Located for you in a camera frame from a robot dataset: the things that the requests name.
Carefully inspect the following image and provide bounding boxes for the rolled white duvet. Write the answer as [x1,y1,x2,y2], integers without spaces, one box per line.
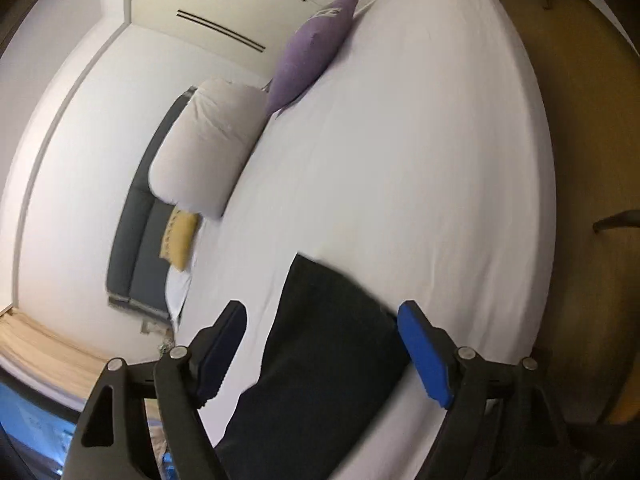
[149,78,271,220]

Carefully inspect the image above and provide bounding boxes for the yellow cushion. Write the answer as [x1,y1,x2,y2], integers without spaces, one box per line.
[160,208,201,272]

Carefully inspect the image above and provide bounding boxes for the black pants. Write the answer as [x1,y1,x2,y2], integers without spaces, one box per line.
[215,254,416,480]

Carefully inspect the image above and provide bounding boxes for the black-framed window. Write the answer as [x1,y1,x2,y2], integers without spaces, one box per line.
[0,380,86,461]

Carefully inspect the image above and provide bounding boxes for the grey padded headboard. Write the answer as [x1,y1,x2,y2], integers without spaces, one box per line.
[106,87,201,321]

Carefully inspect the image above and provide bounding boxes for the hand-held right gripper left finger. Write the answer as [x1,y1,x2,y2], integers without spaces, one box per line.
[62,300,248,480]

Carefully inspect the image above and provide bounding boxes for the white pillow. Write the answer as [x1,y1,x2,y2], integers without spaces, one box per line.
[165,265,193,318]

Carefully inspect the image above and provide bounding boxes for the beige curtain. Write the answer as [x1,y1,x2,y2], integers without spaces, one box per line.
[0,310,166,411]

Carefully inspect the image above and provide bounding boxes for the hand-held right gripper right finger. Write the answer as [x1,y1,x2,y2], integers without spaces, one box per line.
[397,300,581,480]

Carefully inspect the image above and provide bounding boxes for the purple cushion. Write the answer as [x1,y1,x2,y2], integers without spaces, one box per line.
[265,0,363,117]

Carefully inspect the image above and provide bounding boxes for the bed with white sheet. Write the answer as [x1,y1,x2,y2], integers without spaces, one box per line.
[165,0,558,480]

